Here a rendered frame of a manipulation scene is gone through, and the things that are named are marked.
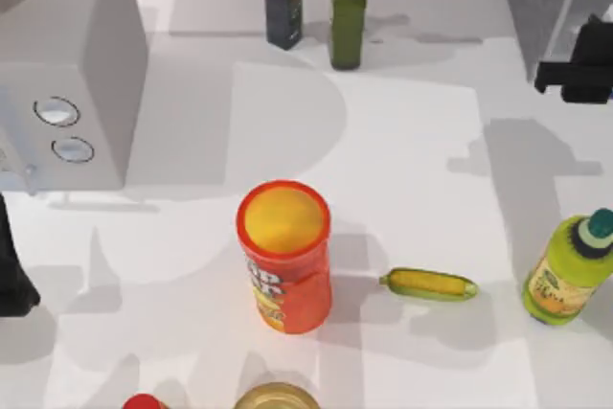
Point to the dark brown glass bottle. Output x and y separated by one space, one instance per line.
283 2

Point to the large microwave knob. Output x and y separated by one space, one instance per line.
56 111

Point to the red bottle cap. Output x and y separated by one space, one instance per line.
143 402

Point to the orange can with yellow lid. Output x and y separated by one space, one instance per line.
292 279

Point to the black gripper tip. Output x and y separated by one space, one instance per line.
14 279

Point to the pale microwave oven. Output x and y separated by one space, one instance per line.
96 21

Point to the yellow-green bottle with teal cap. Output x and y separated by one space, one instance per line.
560 279

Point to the yellow corn cob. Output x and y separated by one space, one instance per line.
431 283

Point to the small microwave knob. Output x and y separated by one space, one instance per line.
73 149

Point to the green glass bottle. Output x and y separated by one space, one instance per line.
347 21

